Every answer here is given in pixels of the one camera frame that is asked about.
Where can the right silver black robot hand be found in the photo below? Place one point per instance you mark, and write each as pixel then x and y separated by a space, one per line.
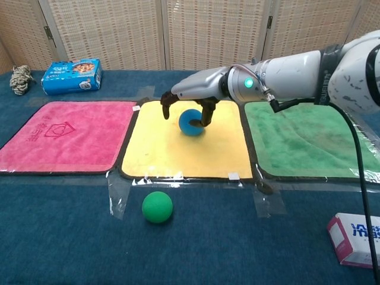
pixel 199 84

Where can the blue ball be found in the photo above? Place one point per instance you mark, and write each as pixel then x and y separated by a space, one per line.
pixel 187 124

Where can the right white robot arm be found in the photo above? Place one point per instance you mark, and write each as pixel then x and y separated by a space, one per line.
pixel 297 75

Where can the yellow towel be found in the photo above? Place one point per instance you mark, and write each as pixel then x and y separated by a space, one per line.
pixel 184 157

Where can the green towel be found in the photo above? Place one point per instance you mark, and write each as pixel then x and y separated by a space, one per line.
pixel 302 142

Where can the pink towel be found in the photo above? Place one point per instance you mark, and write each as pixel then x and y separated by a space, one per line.
pixel 89 142

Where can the green ball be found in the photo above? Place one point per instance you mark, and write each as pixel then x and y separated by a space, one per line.
pixel 157 207

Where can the clear tape strip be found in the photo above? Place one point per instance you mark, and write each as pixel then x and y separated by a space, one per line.
pixel 118 199
pixel 268 203
pixel 147 93

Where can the woven bamboo folding screen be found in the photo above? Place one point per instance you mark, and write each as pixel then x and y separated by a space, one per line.
pixel 118 32

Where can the blue cookie box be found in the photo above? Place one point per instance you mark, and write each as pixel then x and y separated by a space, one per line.
pixel 71 78

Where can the dark blue felt table cover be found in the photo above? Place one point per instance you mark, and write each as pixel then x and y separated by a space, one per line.
pixel 89 237

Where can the white pink toothpaste box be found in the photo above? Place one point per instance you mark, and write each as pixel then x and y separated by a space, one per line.
pixel 351 237

